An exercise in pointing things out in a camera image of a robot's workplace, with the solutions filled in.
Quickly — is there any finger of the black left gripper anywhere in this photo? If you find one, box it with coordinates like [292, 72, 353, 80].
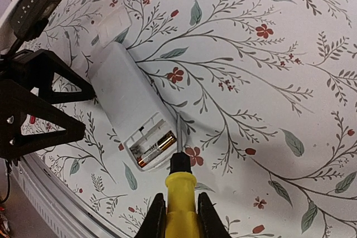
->
[16, 48, 95, 104]
[0, 79, 86, 161]

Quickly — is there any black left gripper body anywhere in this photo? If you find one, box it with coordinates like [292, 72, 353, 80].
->
[1, 51, 25, 160]

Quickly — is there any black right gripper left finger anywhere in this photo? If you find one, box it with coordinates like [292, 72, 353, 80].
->
[135, 193, 166, 238]

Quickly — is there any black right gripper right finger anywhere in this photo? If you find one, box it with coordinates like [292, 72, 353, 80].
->
[197, 192, 231, 238]

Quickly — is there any yellow handled screwdriver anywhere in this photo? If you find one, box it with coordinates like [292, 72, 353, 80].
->
[165, 114, 200, 238]

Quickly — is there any white battery cover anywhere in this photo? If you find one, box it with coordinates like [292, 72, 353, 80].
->
[97, 5, 132, 47]

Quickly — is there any gold black battery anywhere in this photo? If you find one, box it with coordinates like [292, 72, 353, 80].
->
[137, 131, 177, 168]

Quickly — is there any white remote control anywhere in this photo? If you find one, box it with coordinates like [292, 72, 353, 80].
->
[89, 42, 178, 172]

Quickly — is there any floral patterned table mat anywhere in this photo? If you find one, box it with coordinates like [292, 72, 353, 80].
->
[26, 0, 356, 237]

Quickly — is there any front aluminium rail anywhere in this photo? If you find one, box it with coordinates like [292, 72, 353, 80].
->
[11, 154, 120, 237]

